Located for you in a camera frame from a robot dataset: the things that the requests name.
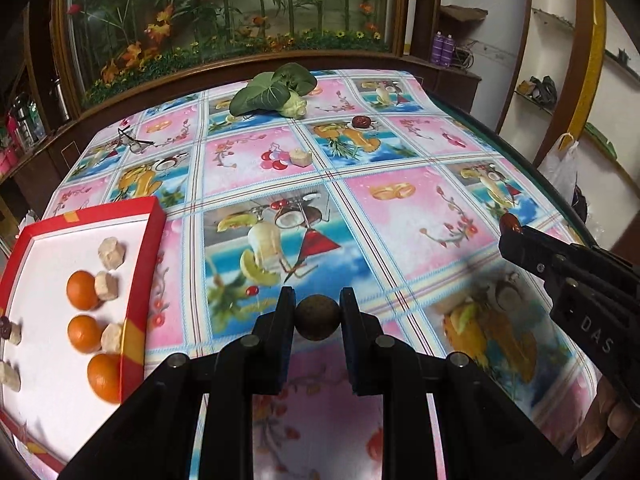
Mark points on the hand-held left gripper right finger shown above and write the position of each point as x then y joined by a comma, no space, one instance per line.
350,350

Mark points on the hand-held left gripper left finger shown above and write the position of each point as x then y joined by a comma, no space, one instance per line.
287,350

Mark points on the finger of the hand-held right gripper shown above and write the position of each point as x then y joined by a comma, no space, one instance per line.
525,252
550,241

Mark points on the brown round longan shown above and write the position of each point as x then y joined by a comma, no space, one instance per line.
317,319

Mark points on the small orange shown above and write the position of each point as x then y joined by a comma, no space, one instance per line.
82,290
85,334
106,377

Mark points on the red rimmed white tray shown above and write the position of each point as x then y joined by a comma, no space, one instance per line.
50,270

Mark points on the person's right hand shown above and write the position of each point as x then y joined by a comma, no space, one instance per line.
600,425

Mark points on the white plastic bag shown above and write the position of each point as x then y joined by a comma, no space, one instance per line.
562,165

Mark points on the dark cloth bundle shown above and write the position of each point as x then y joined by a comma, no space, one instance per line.
542,89

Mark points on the purple bottle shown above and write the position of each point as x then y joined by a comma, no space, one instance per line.
449,50
438,49

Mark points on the brown wooden shelf board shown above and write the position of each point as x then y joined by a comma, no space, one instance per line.
462,12

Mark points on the eyeglasses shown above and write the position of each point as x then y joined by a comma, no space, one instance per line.
136,146

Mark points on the green bok choy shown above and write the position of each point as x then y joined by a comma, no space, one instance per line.
265,92

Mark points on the white yellow banded pole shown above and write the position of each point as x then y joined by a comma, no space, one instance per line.
412,10

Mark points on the dark wooden cabinet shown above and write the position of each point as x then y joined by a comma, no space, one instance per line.
175,80

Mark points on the pink box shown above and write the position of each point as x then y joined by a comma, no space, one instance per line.
5,160

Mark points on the black bottle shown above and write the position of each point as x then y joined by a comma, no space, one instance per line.
59,97

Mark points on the green white can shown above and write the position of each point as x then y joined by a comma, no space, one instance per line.
36,117

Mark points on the glass fronted flower display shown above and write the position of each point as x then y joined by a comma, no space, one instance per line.
225,10

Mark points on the pink bottle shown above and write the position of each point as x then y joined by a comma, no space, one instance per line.
10,130

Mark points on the dark can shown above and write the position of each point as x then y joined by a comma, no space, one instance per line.
22,110

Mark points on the yellow door frame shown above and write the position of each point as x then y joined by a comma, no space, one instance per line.
595,60

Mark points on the white wall shelf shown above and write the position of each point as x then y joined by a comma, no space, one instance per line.
550,15

